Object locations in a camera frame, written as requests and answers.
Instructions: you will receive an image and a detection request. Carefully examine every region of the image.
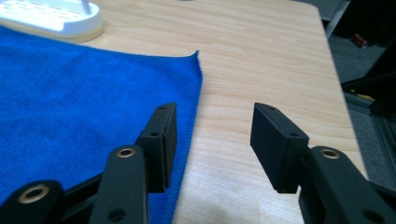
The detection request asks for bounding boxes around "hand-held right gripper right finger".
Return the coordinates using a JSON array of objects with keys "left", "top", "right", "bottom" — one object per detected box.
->
[{"left": 249, "top": 102, "right": 310, "bottom": 195}]

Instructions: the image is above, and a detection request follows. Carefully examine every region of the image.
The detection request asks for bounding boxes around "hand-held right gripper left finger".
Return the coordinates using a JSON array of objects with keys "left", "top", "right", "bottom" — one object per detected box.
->
[{"left": 134, "top": 102, "right": 178, "bottom": 194}]

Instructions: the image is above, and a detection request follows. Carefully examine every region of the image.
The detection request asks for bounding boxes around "blue microfibre cloth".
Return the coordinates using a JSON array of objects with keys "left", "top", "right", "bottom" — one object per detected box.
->
[{"left": 0, "top": 25, "right": 204, "bottom": 224}]

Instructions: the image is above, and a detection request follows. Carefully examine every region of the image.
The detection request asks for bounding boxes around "black metal stand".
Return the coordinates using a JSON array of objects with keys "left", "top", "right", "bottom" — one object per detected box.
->
[{"left": 340, "top": 38, "right": 396, "bottom": 188}]

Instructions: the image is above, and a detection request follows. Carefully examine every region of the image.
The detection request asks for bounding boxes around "small red object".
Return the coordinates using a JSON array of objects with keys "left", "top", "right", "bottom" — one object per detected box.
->
[{"left": 351, "top": 33, "right": 370, "bottom": 49}]

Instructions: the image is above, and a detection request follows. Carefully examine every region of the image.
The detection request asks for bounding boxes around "white table leg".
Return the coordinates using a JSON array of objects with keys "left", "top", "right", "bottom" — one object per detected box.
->
[{"left": 324, "top": 0, "right": 352, "bottom": 39}]

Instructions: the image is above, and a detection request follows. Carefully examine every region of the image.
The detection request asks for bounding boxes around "white plastic rack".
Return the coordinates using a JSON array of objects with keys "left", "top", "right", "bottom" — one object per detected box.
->
[{"left": 0, "top": 0, "right": 106, "bottom": 44}]

